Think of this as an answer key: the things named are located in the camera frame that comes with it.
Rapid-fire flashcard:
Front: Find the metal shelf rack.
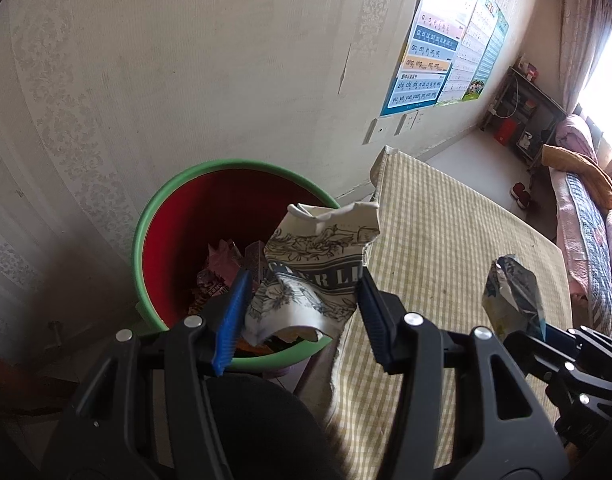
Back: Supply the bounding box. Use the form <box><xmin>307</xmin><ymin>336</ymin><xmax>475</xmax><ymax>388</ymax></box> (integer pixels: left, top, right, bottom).
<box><xmin>481</xmin><ymin>64</ymin><xmax>568</xmax><ymax>167</ymax></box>

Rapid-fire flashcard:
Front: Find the blue letter wall poster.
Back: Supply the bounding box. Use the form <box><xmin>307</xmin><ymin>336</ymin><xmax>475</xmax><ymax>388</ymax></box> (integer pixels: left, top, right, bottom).
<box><xmin>380</xmin><ymin>0</ymin><xmax>468</xmax><ymax>117</ymax></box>

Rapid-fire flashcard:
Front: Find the teal chart wall poster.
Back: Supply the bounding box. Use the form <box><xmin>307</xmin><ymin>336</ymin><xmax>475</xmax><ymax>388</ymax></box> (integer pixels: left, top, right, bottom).
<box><xmin>461</xmin><ymin>7</ymin><xmax>511</xmax><ymax>103</ymax></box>

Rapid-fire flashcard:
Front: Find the green-rimmed red trash bin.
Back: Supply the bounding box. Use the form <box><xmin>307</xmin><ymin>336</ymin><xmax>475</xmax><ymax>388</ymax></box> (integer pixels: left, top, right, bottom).
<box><xmin>132</xmin><ymin>159</ymin><xmax>343</xmax><ymax>374</ymax></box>

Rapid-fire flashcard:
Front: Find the bright window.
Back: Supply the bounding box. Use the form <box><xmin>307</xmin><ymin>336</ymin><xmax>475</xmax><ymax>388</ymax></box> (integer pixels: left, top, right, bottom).
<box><xmin>580</xmin><ymin>25</ymin><xmax>612</xmax><ymax>128</ymax></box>

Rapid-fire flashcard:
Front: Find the heap of wrappers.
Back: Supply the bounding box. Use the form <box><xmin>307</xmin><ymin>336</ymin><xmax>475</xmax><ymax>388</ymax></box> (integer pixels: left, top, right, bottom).
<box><xmin>188</xmin><ymin>237</ymin><xmax>333</xmax><ymax>357</ymax></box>

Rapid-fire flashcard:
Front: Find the tan blanket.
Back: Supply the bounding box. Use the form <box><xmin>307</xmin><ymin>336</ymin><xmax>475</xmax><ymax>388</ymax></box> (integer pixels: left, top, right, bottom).
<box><xmin>542</xmin><ymin>144</ymin><xmax>612</xmax><ymax>212</ymax></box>

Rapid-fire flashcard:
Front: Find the bed with blue patterned sheet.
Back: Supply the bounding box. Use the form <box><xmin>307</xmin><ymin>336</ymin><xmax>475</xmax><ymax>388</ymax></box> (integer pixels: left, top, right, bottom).
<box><xmin>548</xmin><ymin>160</ymin><xmax>612</xmax><ymax>342</ymax></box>

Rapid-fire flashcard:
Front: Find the pale pink wrapper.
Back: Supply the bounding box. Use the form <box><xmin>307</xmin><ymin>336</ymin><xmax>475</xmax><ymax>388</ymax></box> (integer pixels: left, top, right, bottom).
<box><xmin>206</xmin><ymin>239</ymin><xmax>248</xmax><ymax>286</ymax></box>

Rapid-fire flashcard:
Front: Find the white printed paper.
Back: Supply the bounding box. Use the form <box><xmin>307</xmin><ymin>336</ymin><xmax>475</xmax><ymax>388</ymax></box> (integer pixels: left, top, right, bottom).
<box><xmin>242</xmin><ymin>202</ymin><xmax>382</xmax><ymax>349</ymax></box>

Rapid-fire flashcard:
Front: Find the crushed white drink carton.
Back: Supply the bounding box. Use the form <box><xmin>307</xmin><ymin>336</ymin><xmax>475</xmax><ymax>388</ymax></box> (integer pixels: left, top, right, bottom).
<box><xmin>482</xmin><ymin>254</ymin><xmax>548</xmax><ymax>342</ymax></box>

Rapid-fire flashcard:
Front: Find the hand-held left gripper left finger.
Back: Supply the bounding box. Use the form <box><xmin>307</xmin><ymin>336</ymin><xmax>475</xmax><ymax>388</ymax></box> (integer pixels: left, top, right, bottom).
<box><xmin>41</xmin><ymin>269</ymin><xmax>255</xmax><ymax>480</ymax></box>

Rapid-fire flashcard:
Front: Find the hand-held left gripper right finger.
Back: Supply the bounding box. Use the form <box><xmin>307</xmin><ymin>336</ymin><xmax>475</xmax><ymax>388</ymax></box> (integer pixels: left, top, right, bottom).
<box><xmin>358</xmin><ymin>266</ymin><xmax>573</xmax><ymax>480</ymax></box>

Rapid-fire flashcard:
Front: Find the white chart wall poster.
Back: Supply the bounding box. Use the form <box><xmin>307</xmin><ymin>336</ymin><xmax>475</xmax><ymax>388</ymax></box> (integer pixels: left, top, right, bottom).
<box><xmin>436</xmin><ymin>0</ymin><xmax>498</xmax><ymax>107</ymax></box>

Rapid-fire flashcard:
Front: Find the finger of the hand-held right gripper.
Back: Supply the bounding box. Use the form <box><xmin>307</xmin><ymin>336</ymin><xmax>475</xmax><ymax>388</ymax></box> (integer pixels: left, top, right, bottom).
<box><xmin>540</xmin><ymin>322</ymin><xmax>612</xmax><ymax>377</ymax></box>
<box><xmin>503</xmin><ymin>332</ymin><xmax>612</xmax><ymax>427</ymax></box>

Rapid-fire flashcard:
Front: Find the light patterned curtain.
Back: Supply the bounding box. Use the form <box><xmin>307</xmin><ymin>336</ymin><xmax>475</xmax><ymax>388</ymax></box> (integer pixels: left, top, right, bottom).
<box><xmin>556</xmin><ymin>0</ymin><xmax>612</xmax><ymax>113</ymax></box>

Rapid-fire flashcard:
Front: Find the checkered tablecloth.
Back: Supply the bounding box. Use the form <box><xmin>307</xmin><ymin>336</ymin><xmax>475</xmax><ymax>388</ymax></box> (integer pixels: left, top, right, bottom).
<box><xmin>330</xmin><ymin>145</ymin><xmax>575</xmax><ymax>472</ymax></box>

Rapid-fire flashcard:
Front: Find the red box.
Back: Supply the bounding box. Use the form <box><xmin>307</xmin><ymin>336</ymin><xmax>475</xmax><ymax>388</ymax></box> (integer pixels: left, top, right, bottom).
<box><xmin>494</xmin><ymin>119</ymin><xmax>517</xmax><ymax>145</ymax></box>

